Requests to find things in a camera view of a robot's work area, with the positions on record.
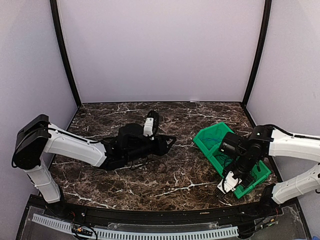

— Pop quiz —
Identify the white slotted cable duct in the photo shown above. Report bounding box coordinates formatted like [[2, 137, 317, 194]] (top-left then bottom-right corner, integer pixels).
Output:
[[32, 213, 239, 240]]

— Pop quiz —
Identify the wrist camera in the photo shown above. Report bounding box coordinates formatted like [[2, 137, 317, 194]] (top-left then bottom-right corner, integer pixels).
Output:
[[216, 171, 242, 198], [143, 110, 160, 140]]

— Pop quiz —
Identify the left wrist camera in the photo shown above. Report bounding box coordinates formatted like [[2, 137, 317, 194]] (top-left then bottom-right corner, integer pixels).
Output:
[[143, 110, 160, 140]]

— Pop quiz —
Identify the light blue cable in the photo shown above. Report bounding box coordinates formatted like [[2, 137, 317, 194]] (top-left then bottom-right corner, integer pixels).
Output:
[[201, 128, 225, 146]]

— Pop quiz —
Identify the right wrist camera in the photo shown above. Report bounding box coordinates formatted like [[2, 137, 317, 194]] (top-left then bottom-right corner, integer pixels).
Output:
[[216, 171, 242, 198]]

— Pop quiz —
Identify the green bin near compartment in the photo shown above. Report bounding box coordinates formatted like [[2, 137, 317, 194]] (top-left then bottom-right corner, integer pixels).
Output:
[[222, 160, 271, 199]]

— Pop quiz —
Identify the black cable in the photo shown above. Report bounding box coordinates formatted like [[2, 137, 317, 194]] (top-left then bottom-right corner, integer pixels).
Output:
[[214, 152, 236, 168]]

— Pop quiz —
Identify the black front rail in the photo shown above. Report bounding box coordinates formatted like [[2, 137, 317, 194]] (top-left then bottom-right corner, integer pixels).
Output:
[[44, 199, 281, 227]]

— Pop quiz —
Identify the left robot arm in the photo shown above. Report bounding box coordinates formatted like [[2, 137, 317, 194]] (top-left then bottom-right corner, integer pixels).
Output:
[[11, 110, 177, 218]]

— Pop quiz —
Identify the left black frame post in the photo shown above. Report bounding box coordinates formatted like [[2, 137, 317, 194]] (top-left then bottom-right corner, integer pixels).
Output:
[[49, 0, 82, 108]]

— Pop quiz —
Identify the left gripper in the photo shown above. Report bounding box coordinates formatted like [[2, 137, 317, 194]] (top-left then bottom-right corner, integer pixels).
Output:
[[125, 133, 177, 163]]

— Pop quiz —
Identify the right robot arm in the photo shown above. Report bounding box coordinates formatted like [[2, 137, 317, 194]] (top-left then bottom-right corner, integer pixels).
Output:
[[217, 124, 320, 217]]

